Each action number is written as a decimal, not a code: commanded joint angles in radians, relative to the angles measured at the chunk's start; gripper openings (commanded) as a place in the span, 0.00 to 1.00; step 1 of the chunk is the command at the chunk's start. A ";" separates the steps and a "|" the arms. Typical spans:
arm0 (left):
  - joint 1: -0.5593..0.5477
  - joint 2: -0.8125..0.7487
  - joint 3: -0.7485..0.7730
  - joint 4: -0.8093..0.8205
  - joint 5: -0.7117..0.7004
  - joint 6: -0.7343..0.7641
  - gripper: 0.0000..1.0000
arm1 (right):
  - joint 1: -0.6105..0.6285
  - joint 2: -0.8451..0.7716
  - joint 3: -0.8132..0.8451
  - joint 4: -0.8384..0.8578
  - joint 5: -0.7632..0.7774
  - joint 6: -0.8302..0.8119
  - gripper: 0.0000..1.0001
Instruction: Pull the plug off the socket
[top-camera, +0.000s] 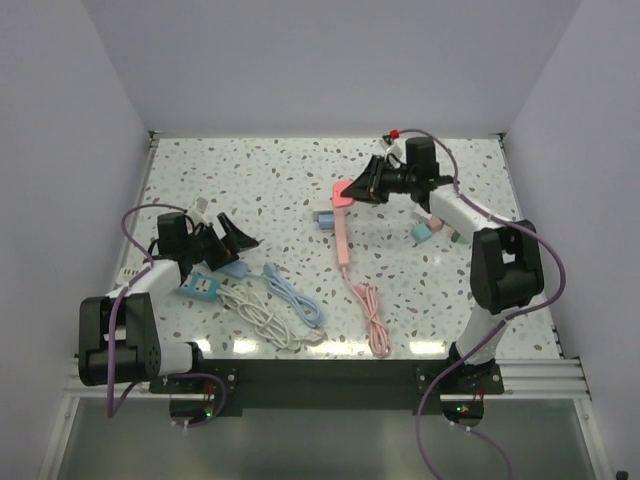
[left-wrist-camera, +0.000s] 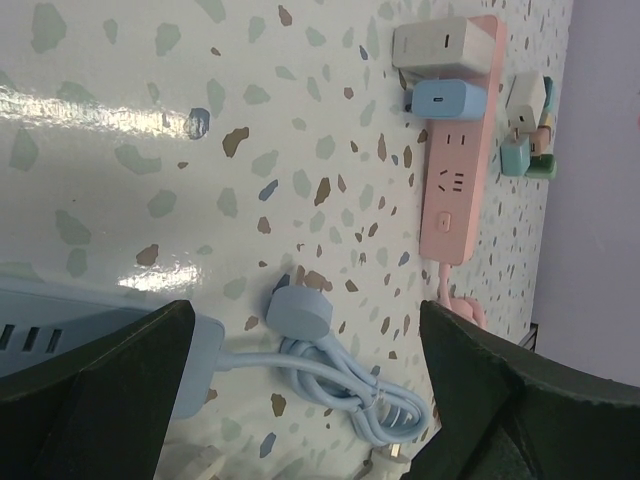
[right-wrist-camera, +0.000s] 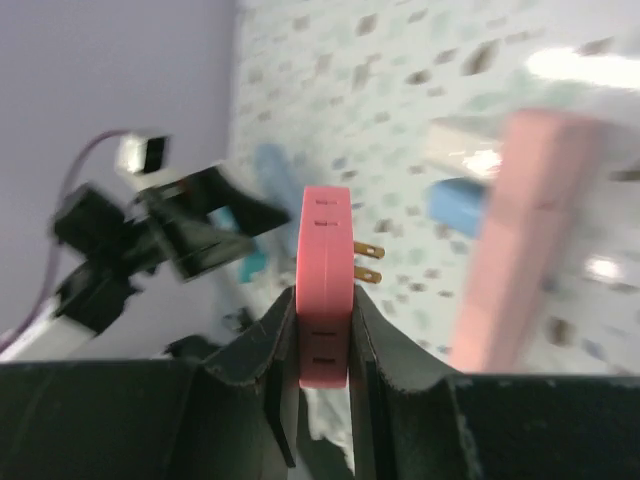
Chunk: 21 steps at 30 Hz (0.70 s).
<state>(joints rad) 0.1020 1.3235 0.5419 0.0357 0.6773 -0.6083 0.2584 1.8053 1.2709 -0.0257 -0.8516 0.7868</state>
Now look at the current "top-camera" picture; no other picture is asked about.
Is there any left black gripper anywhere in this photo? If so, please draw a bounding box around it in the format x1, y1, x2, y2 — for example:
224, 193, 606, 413
182, 213, 257, 271

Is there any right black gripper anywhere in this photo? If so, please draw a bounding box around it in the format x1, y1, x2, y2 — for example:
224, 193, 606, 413
342, 155, 416, 205

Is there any red pink plug adapter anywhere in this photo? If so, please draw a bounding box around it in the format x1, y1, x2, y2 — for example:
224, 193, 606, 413
332, 179, 355, 209

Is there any blue power strip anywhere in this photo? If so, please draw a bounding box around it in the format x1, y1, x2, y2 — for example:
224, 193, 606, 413
218, 260, 250, 280

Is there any pink power strip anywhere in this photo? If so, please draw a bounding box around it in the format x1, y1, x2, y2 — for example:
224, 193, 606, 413
332, 195, 353, 268

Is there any teal power strip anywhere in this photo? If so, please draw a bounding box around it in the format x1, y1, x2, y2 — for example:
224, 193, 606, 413
175, 271, 220, 303

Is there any white charger cube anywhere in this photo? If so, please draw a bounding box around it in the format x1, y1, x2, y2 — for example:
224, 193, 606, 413
411, 204, 431, 223

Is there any white cord of teal strip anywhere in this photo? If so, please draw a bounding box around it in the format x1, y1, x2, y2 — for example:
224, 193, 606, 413
217, 284, 329, 354

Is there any teal plug adapter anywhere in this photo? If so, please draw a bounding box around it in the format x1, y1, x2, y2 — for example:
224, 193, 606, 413
411, 224, 433, 244

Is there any salmon plug adapter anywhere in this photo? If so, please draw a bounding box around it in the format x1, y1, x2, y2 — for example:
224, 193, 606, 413
428, 216, 445, 232

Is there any green plug adapter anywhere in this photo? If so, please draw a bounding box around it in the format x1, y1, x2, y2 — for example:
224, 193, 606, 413
450, 231, 471, 245

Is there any pink cord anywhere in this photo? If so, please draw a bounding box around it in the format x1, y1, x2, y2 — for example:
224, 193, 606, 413
342, 263, 394, 359

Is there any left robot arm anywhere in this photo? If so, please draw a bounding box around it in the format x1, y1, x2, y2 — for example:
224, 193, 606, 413
77, 212, 259, 392

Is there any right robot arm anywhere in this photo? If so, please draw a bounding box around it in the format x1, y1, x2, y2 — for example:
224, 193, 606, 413
340, 130, 544, 393

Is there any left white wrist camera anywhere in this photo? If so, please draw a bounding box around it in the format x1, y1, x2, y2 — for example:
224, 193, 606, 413
187, 197, 211, 226

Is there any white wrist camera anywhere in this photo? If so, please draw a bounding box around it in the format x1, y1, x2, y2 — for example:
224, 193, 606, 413
379, 129, 403, 168
187, 197, 211, 226

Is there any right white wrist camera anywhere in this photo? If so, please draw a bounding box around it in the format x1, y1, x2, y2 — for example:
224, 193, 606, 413
379, 129, 403, 168

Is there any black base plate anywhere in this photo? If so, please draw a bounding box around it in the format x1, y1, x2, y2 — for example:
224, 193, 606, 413
149, 359, 505, 423

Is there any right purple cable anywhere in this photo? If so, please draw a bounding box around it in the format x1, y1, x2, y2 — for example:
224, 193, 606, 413
399, 128, 567, 480

